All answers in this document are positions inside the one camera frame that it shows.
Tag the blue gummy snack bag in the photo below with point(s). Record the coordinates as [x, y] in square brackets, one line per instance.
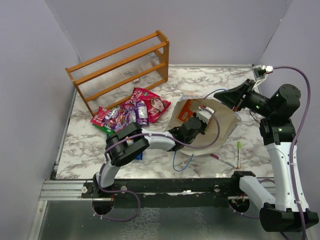
[139, 157]

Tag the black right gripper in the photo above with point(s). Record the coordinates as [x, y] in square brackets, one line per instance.
[234, 96]

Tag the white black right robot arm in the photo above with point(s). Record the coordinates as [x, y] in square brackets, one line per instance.
[288, 210]

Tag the green snack bag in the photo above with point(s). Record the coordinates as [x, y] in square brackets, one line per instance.
[108, 131]

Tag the pink berry candy packet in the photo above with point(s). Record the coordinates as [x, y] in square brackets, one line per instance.
[119, 118]

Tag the green marker pen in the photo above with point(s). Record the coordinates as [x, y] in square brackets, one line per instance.
[239, 147]

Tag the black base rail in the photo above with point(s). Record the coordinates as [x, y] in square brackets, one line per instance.
[169, 193]

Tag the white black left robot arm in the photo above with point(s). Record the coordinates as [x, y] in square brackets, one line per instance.
[169, 141]

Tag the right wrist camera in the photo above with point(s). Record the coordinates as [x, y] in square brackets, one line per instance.
[260, 73]

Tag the red pink snack bag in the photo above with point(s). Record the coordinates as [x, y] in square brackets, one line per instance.
[155, 104]

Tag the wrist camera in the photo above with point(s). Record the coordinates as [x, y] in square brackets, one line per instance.
[260, 73]
[205, 114]

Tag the purple marker pen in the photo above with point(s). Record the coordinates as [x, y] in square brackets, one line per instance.
[223, 160]

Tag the blue checkered paper bag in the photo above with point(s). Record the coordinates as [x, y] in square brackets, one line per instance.
[222, 125]

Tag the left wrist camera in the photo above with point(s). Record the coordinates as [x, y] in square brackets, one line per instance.
[205, 114]

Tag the red candy packet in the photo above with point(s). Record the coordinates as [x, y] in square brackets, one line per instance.
[98, 119]

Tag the orange wooden rack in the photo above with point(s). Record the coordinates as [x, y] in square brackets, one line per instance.
[123, 66]

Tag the purple snack bag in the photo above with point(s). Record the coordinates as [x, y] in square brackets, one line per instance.
[138, 112]

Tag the orange snack box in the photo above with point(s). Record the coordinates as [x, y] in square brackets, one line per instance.
[189, 110]

